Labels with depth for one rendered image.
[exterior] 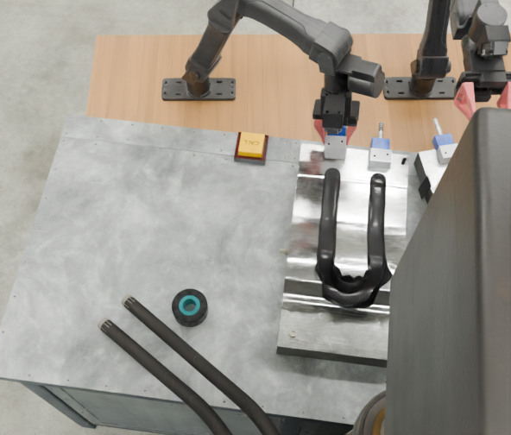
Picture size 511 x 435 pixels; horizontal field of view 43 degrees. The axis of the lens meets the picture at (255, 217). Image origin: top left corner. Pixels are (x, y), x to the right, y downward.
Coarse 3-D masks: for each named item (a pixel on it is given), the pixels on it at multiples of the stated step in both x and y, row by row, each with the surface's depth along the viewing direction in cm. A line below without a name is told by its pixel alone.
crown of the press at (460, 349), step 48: (480, 144) 27; (480, 192) 26; (432, 240) 33; (480, 240) 25; (432, 288) 32; (480, 288) 24; (432, 336) 30; (480, 336) 23; (432, 384) 29; (480, 384) 23; (384, 432) 40; (432, 432) 28; (480, 432) 22
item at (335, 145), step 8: (344, 128) 154; (328, 136) 153; (336, 136) 152; (344, 136) 152; (328, 144) 153; (336, 144) 152; (344, 144) 152; (328, 152) 153; (336, 152) 153; (344, 152) 152
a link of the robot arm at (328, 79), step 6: (342, 72) 138; (324, 78) 142; (330, 78) 140; (336, 78) 139; (342, 78) 139; (348, 78) 138; (324, 84) 143; (330, 84) 141; (336, 84) 140; (342, 84) 140; (330, 90) 142; (336, 90) 141; (342, 90) 141
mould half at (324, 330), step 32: (320, 160) 157; (352, 160) 157; (320, 192) 154; (352, 192) 154; (352, 224) 150; (384, 224) 150; (288, 256) 141; (352, 256) 142; (288, 288) 143; (320, 288) 141; (384, 288) 138; (288, 320) 142; (320, 320) 142; (352, 320) 142; (384, 320) 142; (288, 352) 143; (320, 352) 140; (352, 352) 139; (384, 352) 139
